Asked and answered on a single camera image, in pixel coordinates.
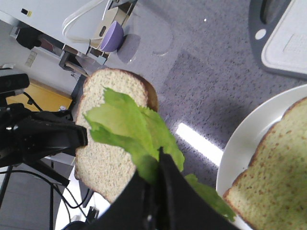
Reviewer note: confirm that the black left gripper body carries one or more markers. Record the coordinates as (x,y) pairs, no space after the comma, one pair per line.
(13,148)

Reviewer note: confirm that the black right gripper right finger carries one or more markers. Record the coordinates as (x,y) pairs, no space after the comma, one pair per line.
(178,206)

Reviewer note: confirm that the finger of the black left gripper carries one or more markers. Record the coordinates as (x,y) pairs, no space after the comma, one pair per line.
(49,133)

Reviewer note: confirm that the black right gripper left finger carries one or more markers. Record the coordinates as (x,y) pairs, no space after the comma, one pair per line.
(135,209)

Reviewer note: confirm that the bread slice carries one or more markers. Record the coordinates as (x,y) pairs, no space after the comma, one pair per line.
(93,158)
(271,194)

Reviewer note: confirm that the green lettuce leaf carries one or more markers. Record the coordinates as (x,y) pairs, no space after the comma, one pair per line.
(122,125)

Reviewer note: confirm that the black webcam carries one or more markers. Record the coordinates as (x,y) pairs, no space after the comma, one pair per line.
(12,80)

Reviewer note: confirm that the white round plate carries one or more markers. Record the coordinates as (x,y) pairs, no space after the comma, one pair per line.
(244,141)

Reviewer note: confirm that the beige adapter box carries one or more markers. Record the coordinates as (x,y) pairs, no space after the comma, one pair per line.
(118,14)

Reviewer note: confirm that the purple bowl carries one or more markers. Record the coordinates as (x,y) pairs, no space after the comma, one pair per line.
(113,38)

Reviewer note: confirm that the white grey cutting board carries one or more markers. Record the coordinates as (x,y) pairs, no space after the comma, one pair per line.
(279,46)

